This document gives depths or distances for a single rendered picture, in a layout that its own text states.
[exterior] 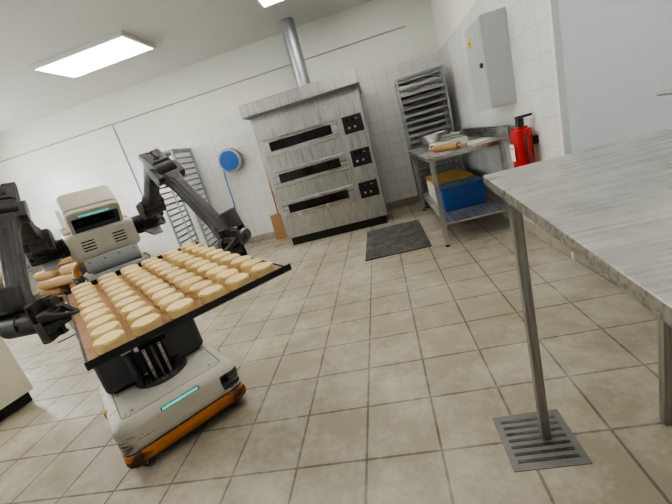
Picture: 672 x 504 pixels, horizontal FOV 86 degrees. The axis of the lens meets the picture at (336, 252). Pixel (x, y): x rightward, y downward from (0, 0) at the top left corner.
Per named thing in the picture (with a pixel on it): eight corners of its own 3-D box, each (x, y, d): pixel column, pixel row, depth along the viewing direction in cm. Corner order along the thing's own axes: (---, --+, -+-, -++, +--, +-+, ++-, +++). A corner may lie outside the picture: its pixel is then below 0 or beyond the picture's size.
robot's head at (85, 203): (63, 219, 161) (51, 194, 150) (113, 205, 173) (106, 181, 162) (74, 240, 156) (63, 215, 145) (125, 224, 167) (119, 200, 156)
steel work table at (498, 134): (420, 210, 529) (406, 143, 503) (470, 198, 517) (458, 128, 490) (443, 248, 350) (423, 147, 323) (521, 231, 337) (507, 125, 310)
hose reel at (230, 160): (260, 208, 626) (238, 145, 596) (257, 210, 613) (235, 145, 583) (238, 214, 634) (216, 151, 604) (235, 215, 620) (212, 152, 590)
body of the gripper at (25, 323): (29, 306, 82) (2, 312, 83) (50, 344, 85) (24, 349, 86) (52, 293, 88) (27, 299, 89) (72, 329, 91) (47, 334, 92)
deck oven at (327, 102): (285, 251, 514) (237, 106, 459) (301, 230, 627) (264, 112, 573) (392, 226, 486) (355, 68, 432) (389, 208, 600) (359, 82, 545)
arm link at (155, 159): (158, 138, 135) (133, 147, 129) (181, 165, 135) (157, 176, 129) (155, 201, 171) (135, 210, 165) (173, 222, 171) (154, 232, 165)
